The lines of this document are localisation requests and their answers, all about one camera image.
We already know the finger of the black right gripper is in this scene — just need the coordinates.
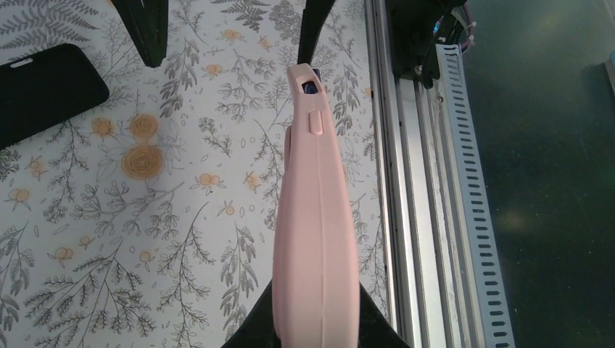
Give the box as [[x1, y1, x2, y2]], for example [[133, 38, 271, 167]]
[[112, 0, 169, 68], [297, 0, 335, 65]]

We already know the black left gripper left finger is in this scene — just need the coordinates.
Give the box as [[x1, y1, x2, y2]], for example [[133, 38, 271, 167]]
[[222, 282, 281, 348]]

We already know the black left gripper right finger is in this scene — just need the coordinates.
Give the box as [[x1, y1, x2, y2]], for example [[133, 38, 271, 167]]
[[358, 285, 410, 348]]

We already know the phone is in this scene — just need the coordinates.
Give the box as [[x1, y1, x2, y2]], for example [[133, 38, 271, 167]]
[[272, 64, 360, 347]]

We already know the black phone case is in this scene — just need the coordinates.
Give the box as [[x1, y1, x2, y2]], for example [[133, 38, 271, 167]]
[[1, 43, 110, 149]]

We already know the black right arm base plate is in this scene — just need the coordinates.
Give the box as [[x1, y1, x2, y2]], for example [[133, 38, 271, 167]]
[[385, 0, 465, 89]]

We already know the perforated cable duct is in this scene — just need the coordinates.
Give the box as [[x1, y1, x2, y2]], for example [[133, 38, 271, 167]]
[[436, 44, 515, 347]]

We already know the aluminium frame rail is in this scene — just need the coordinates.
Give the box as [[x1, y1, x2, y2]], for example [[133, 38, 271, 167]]
[[366, 1, 458, 347]]

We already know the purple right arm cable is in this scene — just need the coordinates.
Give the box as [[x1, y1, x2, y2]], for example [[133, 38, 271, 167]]
[[432, 2, 477, 54]]

